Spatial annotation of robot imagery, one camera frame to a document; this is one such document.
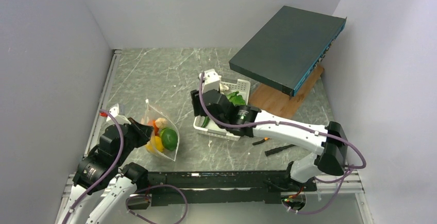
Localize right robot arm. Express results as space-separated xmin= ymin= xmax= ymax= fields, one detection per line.
xmin=190 ymin=90 xmax=348 ymax=191

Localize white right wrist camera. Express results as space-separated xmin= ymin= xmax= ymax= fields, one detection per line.
xmin=198 ymin=68 xmax=221 ymax=93

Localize small garlic bulb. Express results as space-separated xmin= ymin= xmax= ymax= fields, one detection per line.
xmin=154 ymin=117 xmax=169 ymax=129

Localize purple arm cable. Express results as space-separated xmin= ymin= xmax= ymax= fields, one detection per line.
xmin=198 ymin=72 xmax=367 ymax=216
xmin=61 ymin=108 xmax=189 ymax=224

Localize black hammer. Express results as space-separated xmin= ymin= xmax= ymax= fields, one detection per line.
xmin=264 ymin=144 xmax=295 ymax=157

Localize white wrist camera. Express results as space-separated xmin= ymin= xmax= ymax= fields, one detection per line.
xmin=99 ymin=104 xmax=131 ymax=125
xmin=198 ymin=68 xmax=221 ymax=93

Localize white garlic cluster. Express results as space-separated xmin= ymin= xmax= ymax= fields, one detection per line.
xmin=220 ymin=82 xmax=229 ymax=92

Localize wooden cutting board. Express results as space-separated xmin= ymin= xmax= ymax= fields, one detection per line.
xmin=248 ymin=66 xmax=324 ymax=118

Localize dark green cucumber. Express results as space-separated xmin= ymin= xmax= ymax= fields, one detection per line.
xmin=201 ymin=116 xmax=210 ymax=128

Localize orange tangerine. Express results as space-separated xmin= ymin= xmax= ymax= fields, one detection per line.
xmin=147 ymin=119 xmax=159 ymax=136

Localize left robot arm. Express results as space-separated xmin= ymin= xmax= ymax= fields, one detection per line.
xmin=58 ymin=118 xmax=155 ymax=223

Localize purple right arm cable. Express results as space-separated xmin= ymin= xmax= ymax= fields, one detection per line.
xmin=198 ymin=72 xmax=367 ymax=216

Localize dark network switch box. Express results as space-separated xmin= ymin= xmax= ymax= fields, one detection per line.
xmin=229 ymin=6 xmax=346 ymax=97

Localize polka dot zip top bag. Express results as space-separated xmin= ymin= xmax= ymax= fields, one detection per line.
xmin=141 ymin=99 xmax=180 ymax=162

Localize aluminium frame profile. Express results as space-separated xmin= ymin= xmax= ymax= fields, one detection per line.
xmin=55 ymin=49 xmax=123 ymax=223

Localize white perforated plastic basket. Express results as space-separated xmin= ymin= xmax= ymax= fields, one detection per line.
xmin=193 ymin=76 xmax=251 ymax=141

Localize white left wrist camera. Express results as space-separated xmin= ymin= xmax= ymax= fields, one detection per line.
xmin=99 ymin=104 xmax=131 ymax=125

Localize yellow lemon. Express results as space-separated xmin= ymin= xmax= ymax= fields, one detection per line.
xmin=145 ymin=136 xmax=165 ymax=153

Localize green white cabbage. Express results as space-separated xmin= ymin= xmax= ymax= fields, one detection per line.
xmin=226 ymin=91 xmax=246 ymax=106

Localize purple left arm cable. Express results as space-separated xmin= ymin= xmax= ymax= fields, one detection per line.
xmin=61 ymin=108 xmax=189 ymax=224

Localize orange handled pliers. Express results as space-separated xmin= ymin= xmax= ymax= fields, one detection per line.
xmin=252 ymin=137 xmax=270 ymax=146

